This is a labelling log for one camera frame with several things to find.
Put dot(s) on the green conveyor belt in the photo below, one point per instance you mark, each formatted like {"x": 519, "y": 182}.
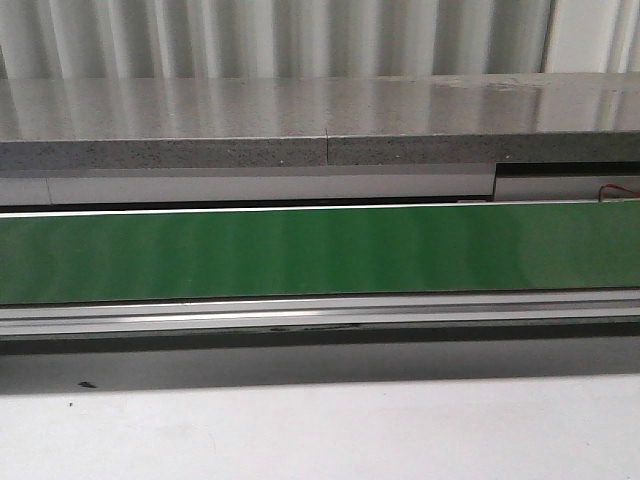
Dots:
{"x": 88, "y": 257}

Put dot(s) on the white corrugated curtain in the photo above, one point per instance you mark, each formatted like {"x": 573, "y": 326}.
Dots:
{"x": 315, "y": 39}

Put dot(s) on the grey conveyor back rail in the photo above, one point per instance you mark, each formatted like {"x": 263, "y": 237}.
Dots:
{"x": 428, "y": 182}

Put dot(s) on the aluminium conveyor front rail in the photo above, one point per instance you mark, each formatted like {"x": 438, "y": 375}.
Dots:
{"x": 287, "y": 314}

